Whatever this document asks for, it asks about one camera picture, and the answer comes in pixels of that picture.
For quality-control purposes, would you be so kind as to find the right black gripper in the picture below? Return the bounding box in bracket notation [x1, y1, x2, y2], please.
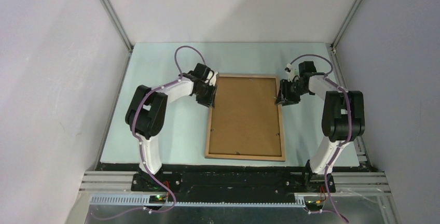
[274, 79, 309, 106]

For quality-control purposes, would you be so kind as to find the brown cardboard backing board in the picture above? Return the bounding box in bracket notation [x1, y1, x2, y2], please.
[209, 77, 283, 157]

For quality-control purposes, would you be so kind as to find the wooden picture frame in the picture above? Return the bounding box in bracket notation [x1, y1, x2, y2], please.
[204, 74, 286, 162]

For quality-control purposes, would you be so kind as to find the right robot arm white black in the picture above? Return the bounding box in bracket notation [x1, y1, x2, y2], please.
[275, 61, 365, 192]

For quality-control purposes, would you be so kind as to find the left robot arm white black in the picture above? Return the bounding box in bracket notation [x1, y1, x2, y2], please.
[125, 63, 219, 191]

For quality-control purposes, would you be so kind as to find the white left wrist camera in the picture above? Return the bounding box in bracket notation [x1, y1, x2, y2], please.
[207, 71, 218, 86]

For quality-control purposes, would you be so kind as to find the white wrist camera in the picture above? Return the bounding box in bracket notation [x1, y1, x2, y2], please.
[207, 71, 218, 86]
[284, 63, 299, 82]

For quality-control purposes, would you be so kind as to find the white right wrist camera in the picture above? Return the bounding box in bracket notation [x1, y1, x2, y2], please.
[284, 63, 299, 82]

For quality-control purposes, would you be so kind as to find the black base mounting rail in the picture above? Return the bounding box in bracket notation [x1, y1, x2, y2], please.
[131, 171, 336, 193]

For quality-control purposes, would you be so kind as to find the right aluminium corner post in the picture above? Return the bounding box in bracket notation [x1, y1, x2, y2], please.
[331, 0, 379, 52]

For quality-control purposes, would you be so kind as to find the aluminium corner post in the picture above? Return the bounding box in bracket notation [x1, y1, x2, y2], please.
[331, 0, 379, 52]
[99, 0, 134, 53]

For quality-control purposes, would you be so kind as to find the grey slotted cable duct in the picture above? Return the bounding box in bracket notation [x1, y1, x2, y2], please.
[90, 194, 306, 208]

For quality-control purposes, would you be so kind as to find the left aluminium corner post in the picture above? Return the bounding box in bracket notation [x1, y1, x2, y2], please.
[99, 0, 134, 53]

